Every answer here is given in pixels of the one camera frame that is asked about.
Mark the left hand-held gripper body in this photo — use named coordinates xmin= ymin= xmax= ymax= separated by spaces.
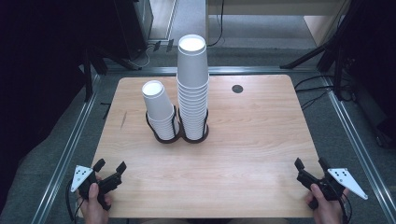
xmin=70 ymin=164 xmax=123 ymax=212

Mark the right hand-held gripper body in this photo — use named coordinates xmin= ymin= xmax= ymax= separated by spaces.
xmin=297 ymin=167 xmax=369 ymax=202

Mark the black double cup holder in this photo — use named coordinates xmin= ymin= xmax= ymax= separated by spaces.
xmin=145 ymin=105 xmax=210 ymax=145

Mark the tall stack of white paper cups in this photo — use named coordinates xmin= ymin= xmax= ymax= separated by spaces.
xmin=176 ymin=34 xmax=210 ymax=141

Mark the person's left hand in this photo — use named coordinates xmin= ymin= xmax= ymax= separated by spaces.
xmin=77 ymin=182 xmax=114 ymax=224

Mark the person's right hand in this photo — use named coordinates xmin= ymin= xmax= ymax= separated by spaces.
xmin=305 ymin=183 xmax=350 ymax=224

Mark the short stack of white paper cups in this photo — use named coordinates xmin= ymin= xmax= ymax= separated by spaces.
xmin=141 ymin=79 xmax=181 ymax=141

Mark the black metal stand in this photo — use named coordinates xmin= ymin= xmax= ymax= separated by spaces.
xmin=81 ymin=46 xmax=108 ymax=103

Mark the black curtain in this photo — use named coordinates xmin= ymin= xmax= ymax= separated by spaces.
xmin=0 ymin=0 xmax=125 ymax=213
xmin=339 ymin=0 xmax=396 ymax=150

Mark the black tripod stand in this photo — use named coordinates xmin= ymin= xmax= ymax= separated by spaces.
xmin=279 ymin=0 xmax=368 ymax=101

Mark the black glass-door cabinet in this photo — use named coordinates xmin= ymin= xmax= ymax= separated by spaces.
xmin=113 ymin=0 xmax=153 ymax=60

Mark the light wooden office desk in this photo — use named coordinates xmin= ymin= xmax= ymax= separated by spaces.
xmin=205 ymin=0 xmax=349 ymax=48

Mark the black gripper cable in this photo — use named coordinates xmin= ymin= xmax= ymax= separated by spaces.
xmin=64 ymin=180 xmax=85 ymax=222
xmin=337 ymin=190 xmax=353 ymax=224

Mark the aluminium frame rail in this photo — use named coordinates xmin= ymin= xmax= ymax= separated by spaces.
xmin=106 ymin=65 xmax=318 ymax=76
xmin=31 ymin=74 xmax=101 ymax=224
xmin=320 ymin=76 xmax=396 ymax=224

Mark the black floor cable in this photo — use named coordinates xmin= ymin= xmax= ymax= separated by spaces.
xmin=293 ymin=74 xmax=353 ymax=110

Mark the white floor cable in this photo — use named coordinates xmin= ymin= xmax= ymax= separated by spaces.
xmin=134 ymin=46 xmax=151 ymax=68

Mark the black hanging power cable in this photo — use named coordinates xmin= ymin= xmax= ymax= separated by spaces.
xmin=207 ymin=0 xmax=226 ymax=48

